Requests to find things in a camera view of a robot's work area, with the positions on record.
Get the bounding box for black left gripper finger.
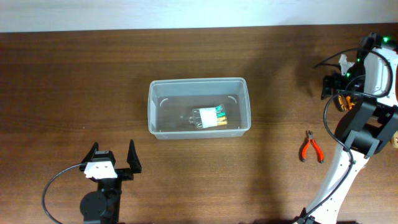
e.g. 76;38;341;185
126;139;142;174
81;142;99;164

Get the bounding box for orange black pliers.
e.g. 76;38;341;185
335;95;355;112

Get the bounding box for clear screwdriver set case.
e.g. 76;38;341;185
188;105;228;129

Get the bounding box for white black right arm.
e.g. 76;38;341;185
294;32;397;223

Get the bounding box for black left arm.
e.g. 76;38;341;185
79;140;142;224

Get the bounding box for clear plastic container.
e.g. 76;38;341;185
147;77;251;139

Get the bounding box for red handled pliers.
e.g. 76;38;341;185
299;129;325;164

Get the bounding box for black right camera cable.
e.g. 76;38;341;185
303;47;393;220

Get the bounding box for red wooden-handled scraper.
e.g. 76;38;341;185
391;131;398;149

